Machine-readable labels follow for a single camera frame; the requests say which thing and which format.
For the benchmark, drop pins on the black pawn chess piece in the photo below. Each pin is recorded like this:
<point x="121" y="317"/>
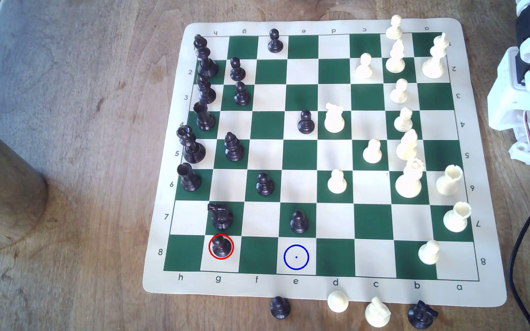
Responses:
<point x="306" y="125"/>
<point x="274" y="43"/>
<point x="242" y="96"/>
<point x="222" y="247"/>
<point x="280" y="309"/>
<point x="237" y="72"/>
<point x="265" y="186"/>
<point x="299" y="224"/>

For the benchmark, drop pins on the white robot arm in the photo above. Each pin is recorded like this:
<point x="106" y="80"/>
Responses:
<point x="504" y="96"/>

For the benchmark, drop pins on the black bishop chess piece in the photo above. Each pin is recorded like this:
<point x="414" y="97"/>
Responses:
<point x="206" y="94"/>
<point x="234" y="151"/>

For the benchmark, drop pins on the green and cream chess mat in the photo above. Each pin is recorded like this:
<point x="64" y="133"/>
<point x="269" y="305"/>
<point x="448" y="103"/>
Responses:
<point x="265" y="124"/>

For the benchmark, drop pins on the black knight chess piece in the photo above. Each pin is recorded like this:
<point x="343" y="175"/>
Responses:
<point x="221" y="219"/>
<point x="421" y="316"/>

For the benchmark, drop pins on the black queen chess piece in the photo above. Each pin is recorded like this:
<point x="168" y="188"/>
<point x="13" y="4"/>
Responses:
<point x="193" y="151"/>

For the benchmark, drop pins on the white pawn chess piece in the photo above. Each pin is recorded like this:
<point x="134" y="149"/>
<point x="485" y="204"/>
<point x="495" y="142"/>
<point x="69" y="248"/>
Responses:
<point x="337" y="184"/>
<point x="403" y="122"/>
<point x="372" y="154"/>
<point x="399" y="94"/>
<point x="337" y="302"/>
<point x="394" y="31"/>
<point x="364" y="70"/>
<point x="428" y="253"/>

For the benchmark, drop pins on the black rook chess piece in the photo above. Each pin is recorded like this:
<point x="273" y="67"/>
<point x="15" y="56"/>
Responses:
<point x="205" y="120"/>
<point x="190" y="181"/>

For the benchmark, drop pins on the white knight chess piece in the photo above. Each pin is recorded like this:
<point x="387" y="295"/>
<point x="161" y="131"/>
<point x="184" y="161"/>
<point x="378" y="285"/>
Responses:
<point x="334" y="120"/>

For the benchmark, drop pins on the black king chess piece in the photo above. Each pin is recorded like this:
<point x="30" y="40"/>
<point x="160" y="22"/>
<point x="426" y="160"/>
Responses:
<point x="206" y="64"/>

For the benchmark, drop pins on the white queen chess piece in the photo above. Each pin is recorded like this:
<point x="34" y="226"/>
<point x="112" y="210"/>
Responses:
<point x="408" y="184"/>

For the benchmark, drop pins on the white rook chess piece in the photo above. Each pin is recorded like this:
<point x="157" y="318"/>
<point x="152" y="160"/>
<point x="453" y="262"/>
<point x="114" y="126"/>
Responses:
<point x="448" y="184"/>
<point x="455" y="220"/>

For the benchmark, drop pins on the white king chess piece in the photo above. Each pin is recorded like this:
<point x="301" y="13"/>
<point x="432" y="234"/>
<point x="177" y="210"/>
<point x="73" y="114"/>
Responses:
<point x="433" y="66"/>

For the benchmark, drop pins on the round wooden post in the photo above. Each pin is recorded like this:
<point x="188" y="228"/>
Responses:
<point x="2" y="193"/>

